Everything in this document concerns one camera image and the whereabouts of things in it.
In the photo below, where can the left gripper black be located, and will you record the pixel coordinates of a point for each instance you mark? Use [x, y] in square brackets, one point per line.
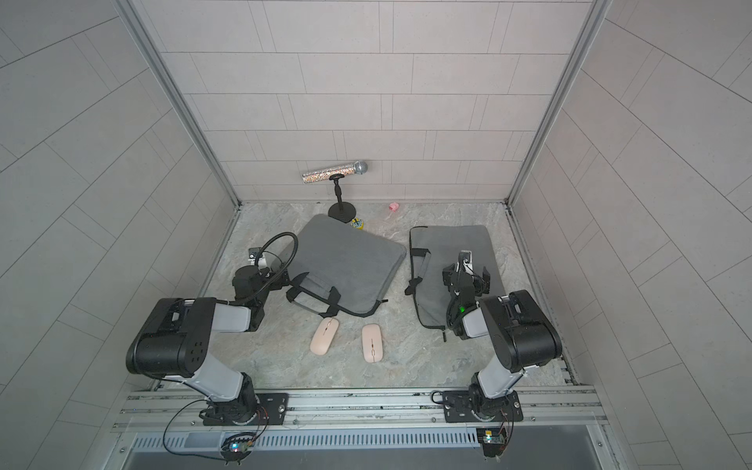
[277, 283]

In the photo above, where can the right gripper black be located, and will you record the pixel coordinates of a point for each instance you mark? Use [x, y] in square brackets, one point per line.
[450, 278]

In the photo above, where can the grey laptop bag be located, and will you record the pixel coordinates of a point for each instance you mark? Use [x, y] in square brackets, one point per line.
[346, 268]
[433, 248]

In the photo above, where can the pink computer mouse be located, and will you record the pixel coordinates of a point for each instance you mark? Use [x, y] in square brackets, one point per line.
[372, 343]
[324, 336]

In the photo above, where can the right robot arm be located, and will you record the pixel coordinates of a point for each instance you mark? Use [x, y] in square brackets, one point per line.
[522, 337]

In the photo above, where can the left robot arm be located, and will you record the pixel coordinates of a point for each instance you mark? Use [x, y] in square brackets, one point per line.
[174, 345]

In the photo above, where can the black microphone stand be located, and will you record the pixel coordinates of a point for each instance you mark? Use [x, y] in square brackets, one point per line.
[341, 210]

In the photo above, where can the glitter microphone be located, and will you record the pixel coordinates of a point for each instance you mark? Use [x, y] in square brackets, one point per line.
[314, 176]

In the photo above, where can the right circuit board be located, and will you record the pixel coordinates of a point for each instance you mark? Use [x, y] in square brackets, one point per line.
[493, 441]

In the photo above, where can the circuit board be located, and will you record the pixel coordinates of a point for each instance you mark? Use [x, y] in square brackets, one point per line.
[493, 441]
[236, 448]

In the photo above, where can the left circuit board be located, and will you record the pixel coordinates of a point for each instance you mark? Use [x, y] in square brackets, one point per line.
[236, 448]

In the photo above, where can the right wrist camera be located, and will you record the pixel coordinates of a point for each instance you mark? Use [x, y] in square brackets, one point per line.
[465, 261]

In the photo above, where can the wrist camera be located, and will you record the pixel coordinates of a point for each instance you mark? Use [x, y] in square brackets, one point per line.
[465, 261]
[255, 255]

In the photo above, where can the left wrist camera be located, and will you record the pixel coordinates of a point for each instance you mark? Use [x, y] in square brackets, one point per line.
[255, 255]

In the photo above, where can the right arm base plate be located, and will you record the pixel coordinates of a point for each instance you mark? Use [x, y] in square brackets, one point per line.
[471, 406]

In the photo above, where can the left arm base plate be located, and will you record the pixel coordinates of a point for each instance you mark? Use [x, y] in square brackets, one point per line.
[247, 410]

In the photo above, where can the aluminium mounting rail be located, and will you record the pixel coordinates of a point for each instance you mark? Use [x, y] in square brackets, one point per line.
[178, 409]

